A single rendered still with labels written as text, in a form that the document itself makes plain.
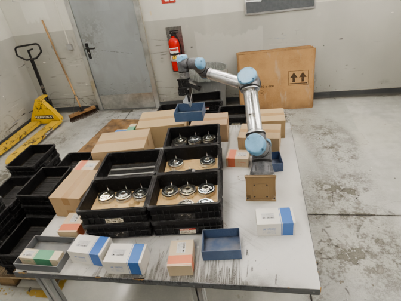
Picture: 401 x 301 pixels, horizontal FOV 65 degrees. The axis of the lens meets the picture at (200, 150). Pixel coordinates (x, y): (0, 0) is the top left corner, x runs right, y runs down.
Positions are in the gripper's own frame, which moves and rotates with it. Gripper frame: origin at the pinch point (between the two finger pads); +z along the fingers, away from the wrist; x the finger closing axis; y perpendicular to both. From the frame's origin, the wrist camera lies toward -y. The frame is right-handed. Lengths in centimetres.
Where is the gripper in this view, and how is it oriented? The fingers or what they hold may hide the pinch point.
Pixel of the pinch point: (191, 104)
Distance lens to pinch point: 228.1
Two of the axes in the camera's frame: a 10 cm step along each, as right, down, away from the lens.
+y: -9.8, 0.2, 2.1
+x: -1.8, 4.8, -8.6
